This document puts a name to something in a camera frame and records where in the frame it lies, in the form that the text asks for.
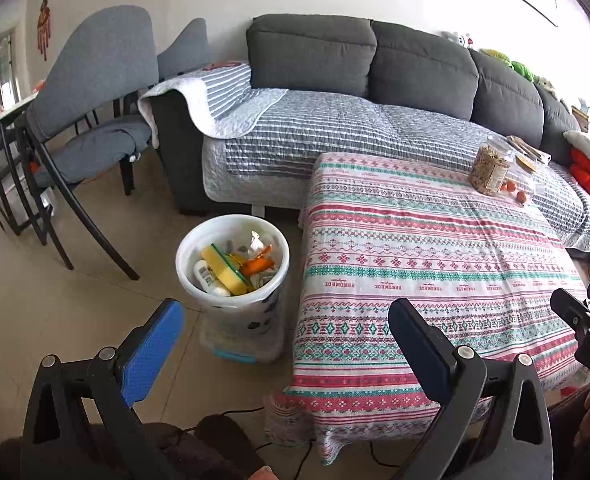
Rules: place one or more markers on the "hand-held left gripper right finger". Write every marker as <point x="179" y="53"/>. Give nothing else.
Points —
<point x="420" y="350"/>

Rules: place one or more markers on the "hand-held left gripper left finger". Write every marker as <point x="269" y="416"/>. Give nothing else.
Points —
<point x="150" y="355"/>

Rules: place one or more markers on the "white plastic bin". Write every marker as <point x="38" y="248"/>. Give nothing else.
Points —
<point x="235" y="322"/>

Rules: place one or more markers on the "yellow green sponge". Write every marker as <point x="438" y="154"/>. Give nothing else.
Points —
<point x="222" y="267"/>

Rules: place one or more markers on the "white plastic bottle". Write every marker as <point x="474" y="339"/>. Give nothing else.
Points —
<point x="205" y="275"/>

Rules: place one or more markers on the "table with patterned cloth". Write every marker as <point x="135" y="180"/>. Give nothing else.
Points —
<point x="425" y="240"/>

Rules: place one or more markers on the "dark fuzzy slipper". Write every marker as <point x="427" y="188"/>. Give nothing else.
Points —
<point x="230" y="440"/>

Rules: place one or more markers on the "small tangerine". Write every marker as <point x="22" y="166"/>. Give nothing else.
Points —
<point x="522" y="197"/>
<point x="509" y="186"/>

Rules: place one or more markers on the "orange peel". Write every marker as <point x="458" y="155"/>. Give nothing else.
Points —
<point x="257" y="265"/>

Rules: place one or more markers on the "clear jar with cork lid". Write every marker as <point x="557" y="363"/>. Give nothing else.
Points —
<point x="522" y="172"/>

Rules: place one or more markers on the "crumpled white tissue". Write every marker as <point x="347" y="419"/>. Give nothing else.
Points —
<point x="256" y="244"/>

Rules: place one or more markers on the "glass jar of nuts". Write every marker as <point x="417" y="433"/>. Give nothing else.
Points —
<point x="490" y="170"/>

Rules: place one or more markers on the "clear snack packet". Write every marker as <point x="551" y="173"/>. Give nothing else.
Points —
<point x="525" y="149"/>

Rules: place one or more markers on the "grey striped quilted seat cover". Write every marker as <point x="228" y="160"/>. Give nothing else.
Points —
<point x="350" y="130"/>

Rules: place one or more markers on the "green yellow plush toy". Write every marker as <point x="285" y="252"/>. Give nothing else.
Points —
<point x="510" y="62"/>

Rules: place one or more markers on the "pale striped quilted armrest cover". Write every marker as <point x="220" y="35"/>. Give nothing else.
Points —
<point x="215" y="105"/>

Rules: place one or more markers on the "white dining table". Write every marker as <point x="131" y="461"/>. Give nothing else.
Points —
<point x="5" y="115"/>

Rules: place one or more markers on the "white plush toy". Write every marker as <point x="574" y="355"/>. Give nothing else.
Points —
<point x="457" y="39"/>

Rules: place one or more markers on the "grey padded black-legged chair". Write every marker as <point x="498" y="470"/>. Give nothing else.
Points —
<point x="185" y="50"/>
<point x="100" y="60"/>

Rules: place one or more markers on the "dark grey sofa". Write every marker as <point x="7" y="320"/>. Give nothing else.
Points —
<point x="315" y="55"/>

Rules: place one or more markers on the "red wall decoration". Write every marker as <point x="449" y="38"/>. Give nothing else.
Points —
<point x="43" y="20"/>

